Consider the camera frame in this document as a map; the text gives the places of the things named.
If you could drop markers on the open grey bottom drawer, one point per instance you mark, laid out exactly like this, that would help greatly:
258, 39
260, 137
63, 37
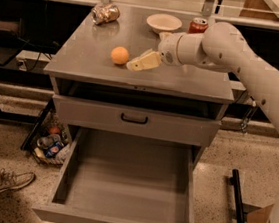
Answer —
116, 178

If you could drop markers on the crumpled shiny snack bag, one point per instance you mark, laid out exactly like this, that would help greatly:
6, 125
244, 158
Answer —
105, 14

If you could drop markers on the black metal frame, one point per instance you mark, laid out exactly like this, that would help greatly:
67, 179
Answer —
235, 181

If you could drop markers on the orange fruit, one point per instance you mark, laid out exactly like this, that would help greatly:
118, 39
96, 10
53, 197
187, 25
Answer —
119, 55

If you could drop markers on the white bowl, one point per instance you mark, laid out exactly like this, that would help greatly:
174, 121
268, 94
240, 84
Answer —
163, 23

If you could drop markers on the grey upper drawer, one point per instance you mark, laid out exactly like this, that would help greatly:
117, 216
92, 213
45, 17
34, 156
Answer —
135, 121

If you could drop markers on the wire basket with items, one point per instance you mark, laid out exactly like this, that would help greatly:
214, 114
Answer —
50, 145

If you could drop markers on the red cola can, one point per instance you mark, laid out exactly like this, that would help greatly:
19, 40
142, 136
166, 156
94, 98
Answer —
198, 25

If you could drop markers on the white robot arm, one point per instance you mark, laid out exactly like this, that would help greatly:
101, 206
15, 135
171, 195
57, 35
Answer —
220, 48

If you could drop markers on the grey drawer cabinet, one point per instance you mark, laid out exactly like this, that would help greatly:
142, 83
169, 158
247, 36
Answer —
83, 69

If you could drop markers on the beige sneaker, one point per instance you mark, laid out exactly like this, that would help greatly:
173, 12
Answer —
13, 181

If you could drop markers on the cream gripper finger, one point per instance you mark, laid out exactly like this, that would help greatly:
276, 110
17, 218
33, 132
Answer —
148, 60
164, 35

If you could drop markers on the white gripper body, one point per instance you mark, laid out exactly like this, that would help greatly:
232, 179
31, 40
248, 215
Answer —
168, 48

